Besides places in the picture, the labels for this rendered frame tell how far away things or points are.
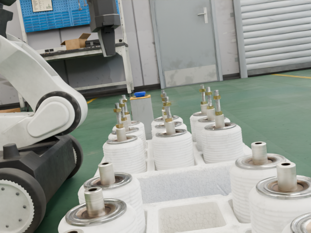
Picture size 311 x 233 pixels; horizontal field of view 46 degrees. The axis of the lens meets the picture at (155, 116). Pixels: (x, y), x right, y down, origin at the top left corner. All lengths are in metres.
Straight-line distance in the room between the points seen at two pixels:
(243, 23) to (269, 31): 0.43
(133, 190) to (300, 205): 0.24
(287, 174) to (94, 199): 0.23
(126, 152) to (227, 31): 5.35
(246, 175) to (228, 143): 0.31
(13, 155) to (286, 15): 5.55
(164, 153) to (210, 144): 0.11
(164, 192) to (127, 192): 0.30
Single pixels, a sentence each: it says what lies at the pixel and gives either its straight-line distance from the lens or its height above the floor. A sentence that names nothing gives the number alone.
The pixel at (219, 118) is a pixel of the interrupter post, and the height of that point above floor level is 0.27.
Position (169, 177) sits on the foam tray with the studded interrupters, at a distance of 0.83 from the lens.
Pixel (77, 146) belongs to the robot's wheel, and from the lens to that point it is 1.52.
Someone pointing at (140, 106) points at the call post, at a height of 0.29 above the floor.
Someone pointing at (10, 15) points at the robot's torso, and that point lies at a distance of 1.36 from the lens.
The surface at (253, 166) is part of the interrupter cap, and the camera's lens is 0.57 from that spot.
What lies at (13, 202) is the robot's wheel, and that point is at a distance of 1.07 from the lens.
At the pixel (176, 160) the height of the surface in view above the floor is 0.20.
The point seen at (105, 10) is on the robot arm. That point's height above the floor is 0.55.
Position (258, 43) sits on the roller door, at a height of 0.50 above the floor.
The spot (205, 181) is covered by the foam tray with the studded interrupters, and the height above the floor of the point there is 0.15.
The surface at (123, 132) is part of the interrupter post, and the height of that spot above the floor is 0.27.
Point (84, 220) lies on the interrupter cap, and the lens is 0.45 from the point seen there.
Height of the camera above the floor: 0.42
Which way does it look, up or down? 8 degrees down
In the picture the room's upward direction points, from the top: 8 degrees counter-clockwise
